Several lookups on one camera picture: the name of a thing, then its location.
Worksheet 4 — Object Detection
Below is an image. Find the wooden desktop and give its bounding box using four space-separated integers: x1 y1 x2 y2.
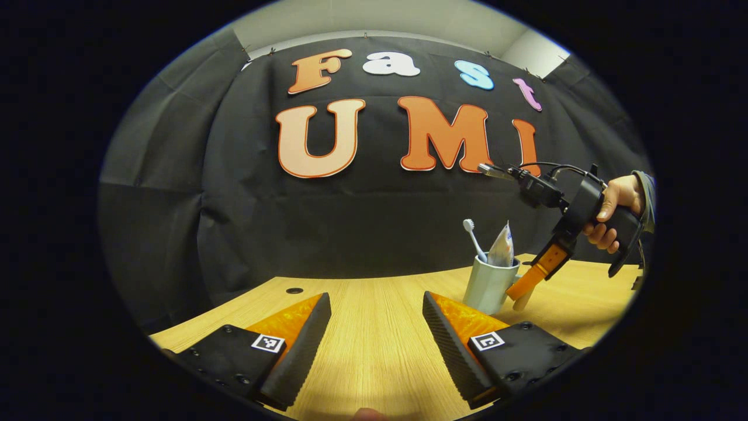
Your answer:
149 253 643 421

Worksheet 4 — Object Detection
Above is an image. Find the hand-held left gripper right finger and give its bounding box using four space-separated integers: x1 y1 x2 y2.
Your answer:
422 291 591 410

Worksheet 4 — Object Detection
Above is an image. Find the white toothbrush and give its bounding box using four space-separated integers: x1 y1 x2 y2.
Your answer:
463 219 487 264

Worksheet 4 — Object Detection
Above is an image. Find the black backdrop cloth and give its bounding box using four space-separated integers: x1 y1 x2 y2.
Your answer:
98 26 654 334

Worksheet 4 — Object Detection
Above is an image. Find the black cable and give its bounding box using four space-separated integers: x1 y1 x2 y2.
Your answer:
517 161 605 188

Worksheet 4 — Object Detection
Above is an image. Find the white toothpaste tube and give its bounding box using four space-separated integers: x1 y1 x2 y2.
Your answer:
487 221 515 268

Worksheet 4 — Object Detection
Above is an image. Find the grey-blue cup with wooden handle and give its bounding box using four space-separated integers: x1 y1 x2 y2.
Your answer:
463 253 536 316

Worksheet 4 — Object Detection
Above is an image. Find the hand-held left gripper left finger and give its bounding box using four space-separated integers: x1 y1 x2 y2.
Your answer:
162 292 333 412

